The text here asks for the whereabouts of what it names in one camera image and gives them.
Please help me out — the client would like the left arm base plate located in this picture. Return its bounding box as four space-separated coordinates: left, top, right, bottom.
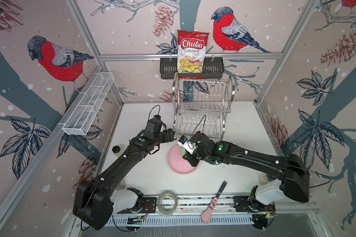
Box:
129 197 157 214

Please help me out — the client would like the light green bowl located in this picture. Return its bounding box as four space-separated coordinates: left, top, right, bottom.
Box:
181 147 187 158

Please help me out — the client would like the pink cat paw spatula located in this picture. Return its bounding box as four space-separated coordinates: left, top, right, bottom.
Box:
201 181 227 224

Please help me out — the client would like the clear tape roll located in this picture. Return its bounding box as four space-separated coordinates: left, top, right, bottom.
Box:
157 190 178 216

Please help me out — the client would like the red Chuba cassava chips bag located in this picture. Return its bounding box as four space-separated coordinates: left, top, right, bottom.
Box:
177 30 209 73

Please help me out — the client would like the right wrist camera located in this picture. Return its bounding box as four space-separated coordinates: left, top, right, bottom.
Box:
178 135 197 154

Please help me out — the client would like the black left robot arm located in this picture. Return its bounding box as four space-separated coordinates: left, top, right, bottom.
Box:
73 115 175 230

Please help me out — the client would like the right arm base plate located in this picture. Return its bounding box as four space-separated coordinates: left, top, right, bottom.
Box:
233 196 276 213

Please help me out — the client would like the steel two-tier dish rack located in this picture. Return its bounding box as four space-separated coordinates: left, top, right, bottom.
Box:
172 76 235 140

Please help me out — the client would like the white mesh wall shelf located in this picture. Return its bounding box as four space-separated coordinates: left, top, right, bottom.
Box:
62 72 114 136

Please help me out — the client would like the small glass spice jar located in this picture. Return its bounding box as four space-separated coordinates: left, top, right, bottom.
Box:
112 145 125 158

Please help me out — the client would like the black wire wall basket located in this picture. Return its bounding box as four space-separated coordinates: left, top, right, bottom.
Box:
160 57 224 80

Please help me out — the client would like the pink plate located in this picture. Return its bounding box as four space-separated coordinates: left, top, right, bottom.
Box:
168 145 199 175

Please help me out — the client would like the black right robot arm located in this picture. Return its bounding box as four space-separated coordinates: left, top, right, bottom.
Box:
178 131 310 213

